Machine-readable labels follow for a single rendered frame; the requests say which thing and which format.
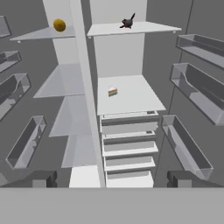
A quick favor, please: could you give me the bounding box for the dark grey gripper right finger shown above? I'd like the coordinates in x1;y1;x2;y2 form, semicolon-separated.
166;170;224;189

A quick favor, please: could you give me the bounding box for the clear door bin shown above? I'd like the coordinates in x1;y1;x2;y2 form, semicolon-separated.
175;33;224;70
0;15;12;39
0;50;23;74
160;114;214;181
0;73;32;121
170;62;224;127
5;115;47;171

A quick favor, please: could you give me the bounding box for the rainbow cake slice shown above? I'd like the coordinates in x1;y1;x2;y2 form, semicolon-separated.
108;86;118;98

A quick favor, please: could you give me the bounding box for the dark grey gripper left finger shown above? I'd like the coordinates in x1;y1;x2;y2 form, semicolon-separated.
0;170;58;189

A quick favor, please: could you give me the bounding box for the dark frozen fish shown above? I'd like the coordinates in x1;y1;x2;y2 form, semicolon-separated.
119;12;137;30

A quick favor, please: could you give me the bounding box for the white fridge drawer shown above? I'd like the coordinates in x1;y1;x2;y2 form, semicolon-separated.
99;110;160;136
103;155;157;173
101;130;159;158
105;170;155;189

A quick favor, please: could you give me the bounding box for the grey refrigerator door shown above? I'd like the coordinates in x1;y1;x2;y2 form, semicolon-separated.
152;0;224;189
0;0;71;189

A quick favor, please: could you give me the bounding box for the white fridge with freezer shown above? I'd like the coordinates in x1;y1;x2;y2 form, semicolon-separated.
42;0;194;189

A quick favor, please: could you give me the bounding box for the wide white shelf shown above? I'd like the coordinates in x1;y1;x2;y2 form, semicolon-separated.
87;20;183;38
96;74;167;116

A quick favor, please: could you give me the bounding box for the yellow round fruit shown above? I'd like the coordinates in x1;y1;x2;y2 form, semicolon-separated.
52;18;67;33

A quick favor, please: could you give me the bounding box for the narrow translucent shelf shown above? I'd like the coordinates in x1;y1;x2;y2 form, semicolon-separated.
60;135;99;169
32;63;86;99
9;25;77;44
48;95;93;138

